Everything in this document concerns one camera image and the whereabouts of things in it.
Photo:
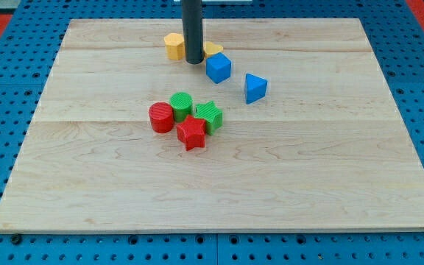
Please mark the light wooden board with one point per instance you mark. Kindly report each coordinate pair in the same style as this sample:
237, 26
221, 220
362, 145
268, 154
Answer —
325, 151

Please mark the red cylinder block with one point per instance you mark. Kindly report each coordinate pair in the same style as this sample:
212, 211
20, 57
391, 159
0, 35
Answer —
161, 117

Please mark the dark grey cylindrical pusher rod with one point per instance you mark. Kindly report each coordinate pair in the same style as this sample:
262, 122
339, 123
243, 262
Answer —
192, 30

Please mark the yellow heart block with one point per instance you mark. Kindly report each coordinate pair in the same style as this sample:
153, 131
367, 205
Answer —
210, 49

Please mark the green star block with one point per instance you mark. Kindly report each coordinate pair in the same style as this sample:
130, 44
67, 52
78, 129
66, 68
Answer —
212, 115

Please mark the blue cube block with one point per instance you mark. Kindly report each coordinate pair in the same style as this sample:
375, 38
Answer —
218, 67

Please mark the red star block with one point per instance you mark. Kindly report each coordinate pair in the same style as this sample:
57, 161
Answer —
191, 132

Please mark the green cylinder block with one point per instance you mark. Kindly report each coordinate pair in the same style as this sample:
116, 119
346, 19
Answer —
181, 103

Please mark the yellow hexagon block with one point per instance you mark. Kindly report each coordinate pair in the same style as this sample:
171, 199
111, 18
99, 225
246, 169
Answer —
175, 46

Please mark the blue triangle block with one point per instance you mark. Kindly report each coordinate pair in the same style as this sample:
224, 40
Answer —
255, 88

